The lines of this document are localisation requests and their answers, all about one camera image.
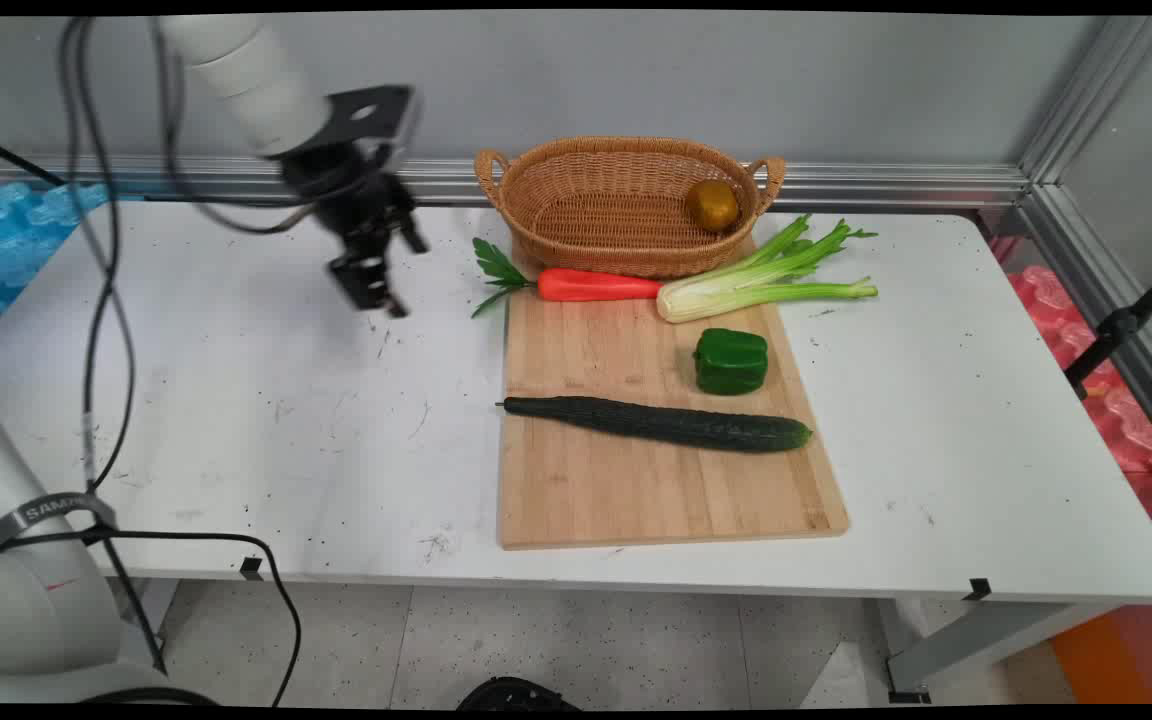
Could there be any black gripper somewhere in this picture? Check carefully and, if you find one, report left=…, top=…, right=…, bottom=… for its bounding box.
left=281, top=143, right=429, bottom=319

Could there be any grey table leg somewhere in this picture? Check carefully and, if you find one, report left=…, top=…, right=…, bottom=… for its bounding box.
left=876, top=598, right=1127, bottom=703

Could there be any brown round potato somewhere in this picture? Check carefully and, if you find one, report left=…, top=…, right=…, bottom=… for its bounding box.
left=687, top=180, right=741, bottom=234

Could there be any green celery stalk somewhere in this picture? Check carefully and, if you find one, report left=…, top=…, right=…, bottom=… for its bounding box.
left=656, top=213, right=880, bottom=324

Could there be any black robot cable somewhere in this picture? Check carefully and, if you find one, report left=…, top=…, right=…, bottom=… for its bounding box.
left=0, top=14, right=337, bottom=707

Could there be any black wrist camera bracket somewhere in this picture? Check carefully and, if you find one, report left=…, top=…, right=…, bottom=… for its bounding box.
left=286, top=86, right=423, bottom=161

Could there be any orange toy carrot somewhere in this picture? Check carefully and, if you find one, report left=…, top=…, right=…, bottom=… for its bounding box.
left=470, top=237, right=664, bottom=319

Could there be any pink foam mat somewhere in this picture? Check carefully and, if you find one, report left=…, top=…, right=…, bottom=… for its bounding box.
left=986, top=235, right=1152, bottom=566

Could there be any blue foam mat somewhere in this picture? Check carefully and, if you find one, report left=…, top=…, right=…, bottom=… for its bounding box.
left=0, top=180, right=142, bottom=351

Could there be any black tripod stand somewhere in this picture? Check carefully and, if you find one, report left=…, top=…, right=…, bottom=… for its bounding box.
left=1064, top=255, right=1152, bottom=401

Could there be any black round object on floor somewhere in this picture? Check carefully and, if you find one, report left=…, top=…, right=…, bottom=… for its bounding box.
left=456, top=677, right=582, bottom=711

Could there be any green bell pepper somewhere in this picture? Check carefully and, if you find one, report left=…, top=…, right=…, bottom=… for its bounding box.
left=693, top=328, right=770, bottom=396

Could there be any wooden cutting board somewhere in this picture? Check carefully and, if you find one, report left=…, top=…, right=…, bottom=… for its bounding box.
left=497, top=236, right=850, bottom=551

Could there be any woven wicker basket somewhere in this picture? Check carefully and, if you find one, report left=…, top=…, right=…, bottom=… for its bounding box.
left=474, top=137, right=787, bottom=279

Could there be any dark green cucumber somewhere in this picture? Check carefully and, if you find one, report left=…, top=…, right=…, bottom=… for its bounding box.
left=496, top=396, right=814, bottom=453

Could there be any grey velcro cable strap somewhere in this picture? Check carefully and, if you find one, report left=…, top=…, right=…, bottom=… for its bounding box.
left=0, top=492, right=119, bottom=561

